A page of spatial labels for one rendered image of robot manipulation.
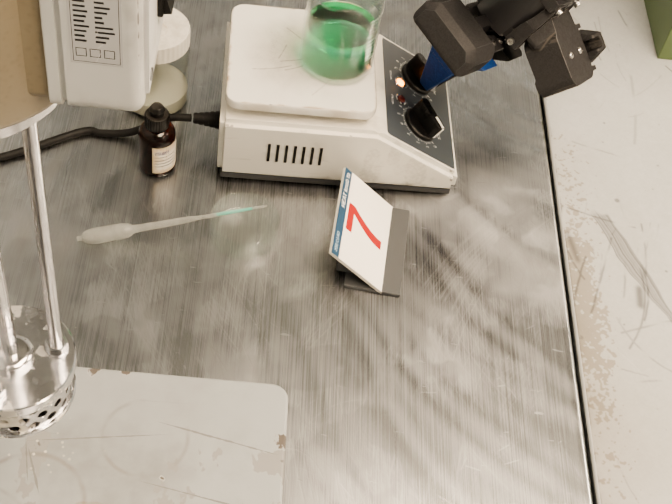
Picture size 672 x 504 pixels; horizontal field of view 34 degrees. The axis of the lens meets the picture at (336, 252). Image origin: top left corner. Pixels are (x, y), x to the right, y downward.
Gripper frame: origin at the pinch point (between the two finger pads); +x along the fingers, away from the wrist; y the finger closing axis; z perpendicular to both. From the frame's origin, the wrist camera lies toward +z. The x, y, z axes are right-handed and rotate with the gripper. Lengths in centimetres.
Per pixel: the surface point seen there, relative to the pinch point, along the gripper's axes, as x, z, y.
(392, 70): 4.0, -2.5, -2.3
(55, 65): -17, 2, -57
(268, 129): 8.9, -3.1, -14.9
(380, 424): 10.0, 20.4, -23.1
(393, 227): 8.8, 8.6, -9.0
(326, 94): 4.7, -2.7, -11.5
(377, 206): 8.5, 6.5, -9.5
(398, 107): 4.0, 0.7, -5.1
